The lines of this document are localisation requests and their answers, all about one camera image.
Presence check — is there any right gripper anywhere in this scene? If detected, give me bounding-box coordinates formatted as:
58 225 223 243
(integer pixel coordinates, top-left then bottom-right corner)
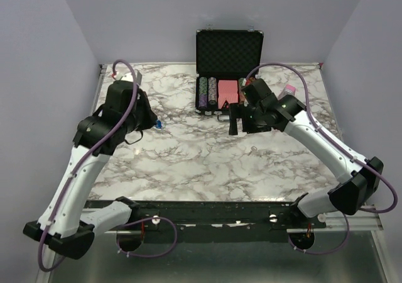
228 101 271 135

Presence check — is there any silver key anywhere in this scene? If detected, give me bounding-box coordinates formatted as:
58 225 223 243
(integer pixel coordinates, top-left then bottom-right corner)
248 146 258 155

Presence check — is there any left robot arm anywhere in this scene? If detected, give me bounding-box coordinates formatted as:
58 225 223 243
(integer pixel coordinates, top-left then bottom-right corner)
23 80 157 260

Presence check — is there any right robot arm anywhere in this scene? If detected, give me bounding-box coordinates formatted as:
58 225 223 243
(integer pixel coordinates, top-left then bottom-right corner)
229 79 384 228

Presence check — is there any black poker chip case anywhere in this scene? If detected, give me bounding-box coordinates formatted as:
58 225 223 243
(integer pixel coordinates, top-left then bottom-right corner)
195 29 264 116

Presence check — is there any pink card box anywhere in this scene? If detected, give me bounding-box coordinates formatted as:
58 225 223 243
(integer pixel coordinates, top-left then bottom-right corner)
278 84 296 99

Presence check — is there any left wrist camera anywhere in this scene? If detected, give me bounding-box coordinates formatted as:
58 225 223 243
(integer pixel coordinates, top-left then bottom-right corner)
111 70 143 86

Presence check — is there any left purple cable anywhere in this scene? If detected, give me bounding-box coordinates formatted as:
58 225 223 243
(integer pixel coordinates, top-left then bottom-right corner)
38 59 178 273

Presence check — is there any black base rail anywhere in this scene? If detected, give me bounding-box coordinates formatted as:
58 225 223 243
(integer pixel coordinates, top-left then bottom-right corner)
75 197 378 245

